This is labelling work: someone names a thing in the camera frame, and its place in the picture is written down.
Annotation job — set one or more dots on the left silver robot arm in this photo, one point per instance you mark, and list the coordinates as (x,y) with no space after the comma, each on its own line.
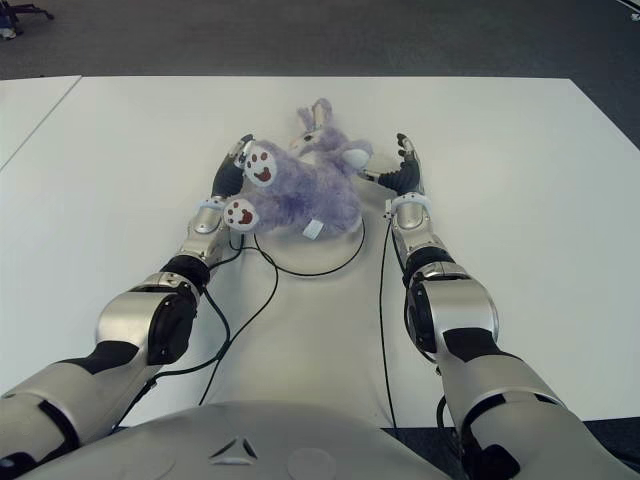
(135,320)

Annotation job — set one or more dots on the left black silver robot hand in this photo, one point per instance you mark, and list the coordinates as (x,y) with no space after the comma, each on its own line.
(227,177)

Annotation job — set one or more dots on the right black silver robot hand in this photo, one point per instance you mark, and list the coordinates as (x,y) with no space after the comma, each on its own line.
(407,172)

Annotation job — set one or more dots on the white sneaker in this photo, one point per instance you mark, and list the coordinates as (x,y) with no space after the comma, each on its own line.
(7,34)

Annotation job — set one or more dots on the person leg in jeans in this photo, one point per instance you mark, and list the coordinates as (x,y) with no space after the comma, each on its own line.
(5,17)

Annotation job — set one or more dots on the black office chair base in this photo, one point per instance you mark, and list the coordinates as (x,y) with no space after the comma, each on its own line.
(30,9)

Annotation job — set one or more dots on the white plate with black rim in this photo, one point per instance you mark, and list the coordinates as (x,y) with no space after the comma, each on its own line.
(325,255)

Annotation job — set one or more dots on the grey robot torso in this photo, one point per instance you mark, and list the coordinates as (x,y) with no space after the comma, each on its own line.
(240,440)

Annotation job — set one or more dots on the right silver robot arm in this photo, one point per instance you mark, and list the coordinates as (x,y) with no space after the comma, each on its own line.
(465,340)

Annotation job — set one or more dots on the purple plush doll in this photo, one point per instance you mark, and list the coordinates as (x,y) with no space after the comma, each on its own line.
(305,195)

